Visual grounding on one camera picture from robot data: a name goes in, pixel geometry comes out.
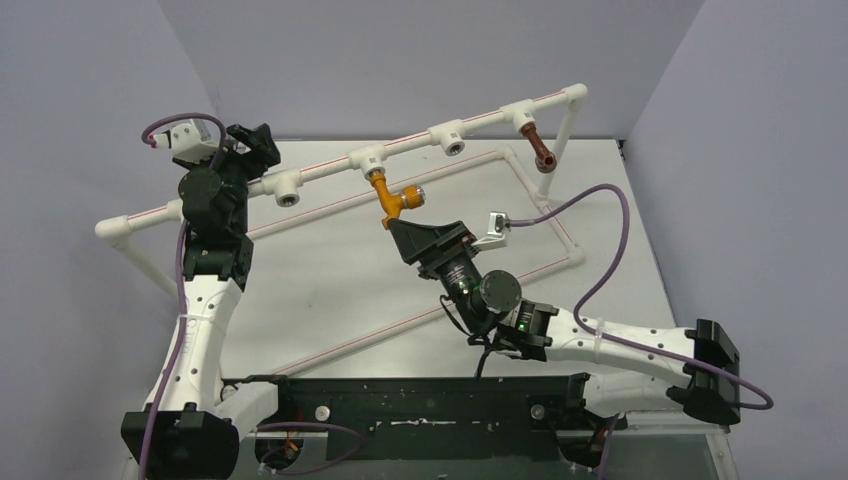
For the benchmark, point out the brown copper faucet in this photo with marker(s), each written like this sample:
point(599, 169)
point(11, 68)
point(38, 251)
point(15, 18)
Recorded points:
point(545, 159)

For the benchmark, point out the white PVC pipe frame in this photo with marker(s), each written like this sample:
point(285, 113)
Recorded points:
point(117, 231)

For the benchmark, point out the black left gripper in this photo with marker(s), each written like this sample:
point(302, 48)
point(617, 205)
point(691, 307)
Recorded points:
point(250, 147)

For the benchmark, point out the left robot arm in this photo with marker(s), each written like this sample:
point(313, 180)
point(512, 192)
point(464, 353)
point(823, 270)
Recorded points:
point(181, 431)

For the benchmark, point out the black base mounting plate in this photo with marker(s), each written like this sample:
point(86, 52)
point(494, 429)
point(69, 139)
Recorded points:
point(539, 418)

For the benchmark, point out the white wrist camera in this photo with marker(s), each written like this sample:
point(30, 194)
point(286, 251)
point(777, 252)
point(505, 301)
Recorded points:
point(189, 142)
point(498, 229)

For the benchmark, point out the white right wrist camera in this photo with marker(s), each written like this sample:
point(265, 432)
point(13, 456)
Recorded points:
point(498, 229)

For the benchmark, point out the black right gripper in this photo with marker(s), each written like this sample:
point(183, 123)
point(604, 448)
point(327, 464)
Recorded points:
point(437, 245)

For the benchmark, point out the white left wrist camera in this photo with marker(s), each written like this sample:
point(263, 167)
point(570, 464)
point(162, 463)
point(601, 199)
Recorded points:
point(189, 142)

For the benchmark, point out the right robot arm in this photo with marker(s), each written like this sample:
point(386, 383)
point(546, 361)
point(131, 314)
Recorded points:
point(694, 369)

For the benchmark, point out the aluminium table edge rail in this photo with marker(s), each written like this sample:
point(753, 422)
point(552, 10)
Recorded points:
point(663, 418)

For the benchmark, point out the orange plastic faucet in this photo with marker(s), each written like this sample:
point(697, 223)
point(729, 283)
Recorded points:
point(393, 204)

